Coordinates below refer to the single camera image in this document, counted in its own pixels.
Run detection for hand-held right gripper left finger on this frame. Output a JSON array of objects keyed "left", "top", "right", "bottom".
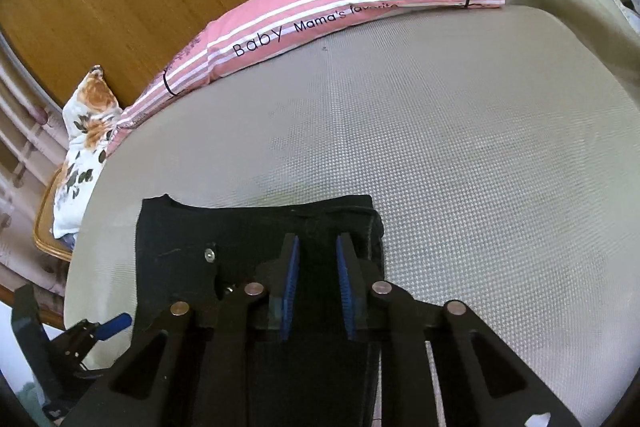
[{"left": 65, "top": 233, "right": 301, "bottom": 427}]

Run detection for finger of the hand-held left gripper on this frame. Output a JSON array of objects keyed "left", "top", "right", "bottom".
[{"left": 75, "top": 313, "right": 133, "bottom": 343}]

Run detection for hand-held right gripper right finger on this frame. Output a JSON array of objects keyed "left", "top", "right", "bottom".
[{"left": 336, "top": 233, "right": 583, "bottom": 427}]

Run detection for black pants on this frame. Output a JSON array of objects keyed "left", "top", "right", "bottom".
[{"left": 135, "top": 194, "right": 386, "bottom": 427}]

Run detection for beige mesh bed mat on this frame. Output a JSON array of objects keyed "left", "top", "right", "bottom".
[{"left": 62, "top": 4, "right": 640, "bottom": 427}]

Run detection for floral pillow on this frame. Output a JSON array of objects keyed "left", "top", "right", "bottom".
[{"left": 51, "top": 64, "right": 125, "bottom": 240}]

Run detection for pink striped pillow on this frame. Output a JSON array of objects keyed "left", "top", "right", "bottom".
[{"left": 102, "top": 0, "right": 506, "bottom": 158}]

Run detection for beige blanket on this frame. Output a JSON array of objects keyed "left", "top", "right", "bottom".
[{"left": 505, "top": 0, "right": 640, "bottom": 102}]

